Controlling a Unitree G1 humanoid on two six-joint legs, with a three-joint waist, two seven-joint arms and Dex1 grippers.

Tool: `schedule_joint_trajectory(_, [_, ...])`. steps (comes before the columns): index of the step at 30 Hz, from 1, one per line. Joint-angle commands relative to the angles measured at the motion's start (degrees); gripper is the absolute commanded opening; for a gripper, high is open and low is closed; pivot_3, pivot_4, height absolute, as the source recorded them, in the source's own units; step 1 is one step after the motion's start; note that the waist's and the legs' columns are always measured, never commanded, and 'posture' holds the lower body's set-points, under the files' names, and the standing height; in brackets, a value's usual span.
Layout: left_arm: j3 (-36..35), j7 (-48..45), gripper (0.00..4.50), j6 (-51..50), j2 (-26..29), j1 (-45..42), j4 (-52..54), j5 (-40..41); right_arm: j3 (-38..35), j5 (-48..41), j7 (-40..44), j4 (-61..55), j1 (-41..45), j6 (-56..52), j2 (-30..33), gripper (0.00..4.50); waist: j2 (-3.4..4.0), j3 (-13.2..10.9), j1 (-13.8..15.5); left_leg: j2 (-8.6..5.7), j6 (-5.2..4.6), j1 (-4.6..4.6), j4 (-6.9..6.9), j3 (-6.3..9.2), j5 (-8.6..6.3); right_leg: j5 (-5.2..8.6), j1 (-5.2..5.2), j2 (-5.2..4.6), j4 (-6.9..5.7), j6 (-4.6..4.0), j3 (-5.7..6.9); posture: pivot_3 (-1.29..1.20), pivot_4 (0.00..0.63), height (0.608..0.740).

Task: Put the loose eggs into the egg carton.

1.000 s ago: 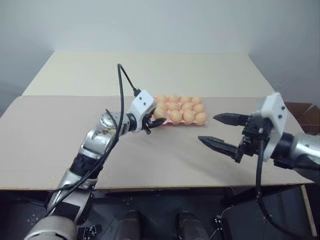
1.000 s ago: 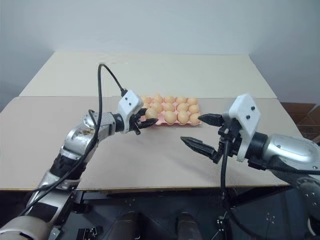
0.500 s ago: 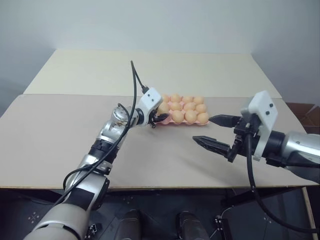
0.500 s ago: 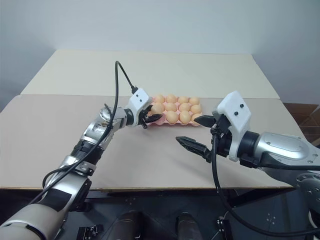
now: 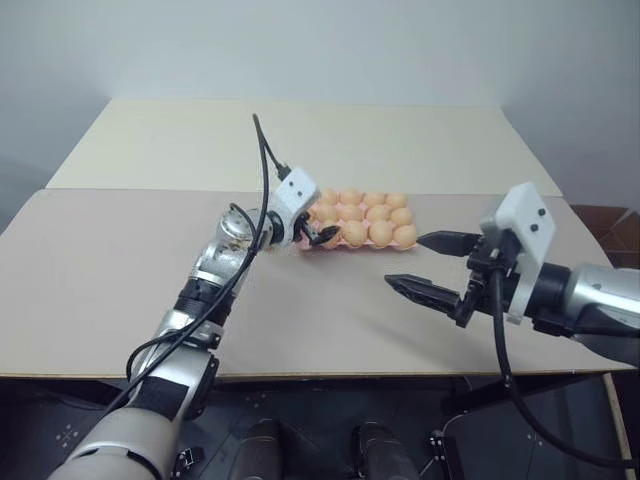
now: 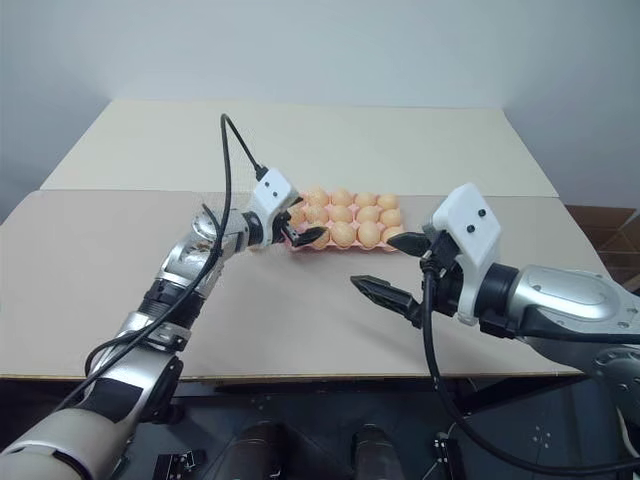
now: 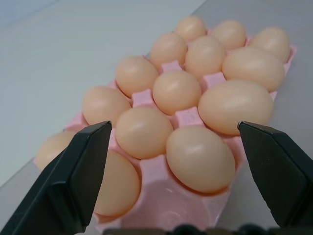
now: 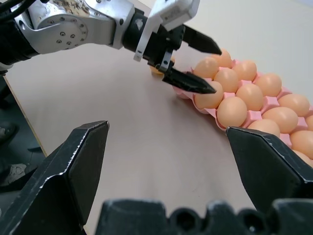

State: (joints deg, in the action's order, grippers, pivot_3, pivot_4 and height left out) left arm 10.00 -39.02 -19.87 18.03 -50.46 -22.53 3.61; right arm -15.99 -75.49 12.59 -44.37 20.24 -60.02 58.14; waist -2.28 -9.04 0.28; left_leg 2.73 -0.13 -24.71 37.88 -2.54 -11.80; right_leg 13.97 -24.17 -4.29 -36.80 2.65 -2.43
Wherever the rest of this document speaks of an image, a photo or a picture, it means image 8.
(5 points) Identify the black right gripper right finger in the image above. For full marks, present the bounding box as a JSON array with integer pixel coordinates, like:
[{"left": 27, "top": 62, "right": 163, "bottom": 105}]
[{"left": 226, "top": 126, "right": 313, "bottom": 213}]

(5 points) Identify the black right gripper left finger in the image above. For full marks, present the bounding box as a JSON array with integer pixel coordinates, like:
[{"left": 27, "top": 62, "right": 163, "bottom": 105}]
[{"left": 0, "top": 119, "right": 110, "bottom": 235}]

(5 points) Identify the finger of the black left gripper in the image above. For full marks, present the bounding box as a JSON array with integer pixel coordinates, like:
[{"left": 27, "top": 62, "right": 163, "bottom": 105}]
[
  {"left": 162, "top": 67, "right": 218, "bottom": 95},
  {"left": 182, "top": 24, "right": 223, "bottom": 55}
]

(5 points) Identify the pink plastic egg tray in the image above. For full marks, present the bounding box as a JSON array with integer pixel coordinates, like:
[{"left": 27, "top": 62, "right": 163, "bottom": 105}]
[{"left": 172, "top": 58, "right": 313, "bottom": 169}]

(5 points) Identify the grey shoe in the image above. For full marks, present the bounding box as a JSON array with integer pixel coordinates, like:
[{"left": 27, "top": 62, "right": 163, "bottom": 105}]
[{"left": 0, "top": 163, "right": 27, "bottom": 187}]

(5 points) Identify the dark shoe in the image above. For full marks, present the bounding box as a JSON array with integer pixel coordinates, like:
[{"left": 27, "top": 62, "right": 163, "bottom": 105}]
[{"left": 0, "top": 122, "right": 18, "bottom": 145}]

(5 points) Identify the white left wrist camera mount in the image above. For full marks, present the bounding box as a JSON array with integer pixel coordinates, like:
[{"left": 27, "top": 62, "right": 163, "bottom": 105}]
[{"left": 133, "top": 0, "right": 200, "bottom": 63}]

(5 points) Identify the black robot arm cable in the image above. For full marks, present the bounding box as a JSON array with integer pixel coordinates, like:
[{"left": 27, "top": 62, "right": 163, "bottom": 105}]
[{"left": 0, "top": 0, "right": 28, "bottom": 21}]

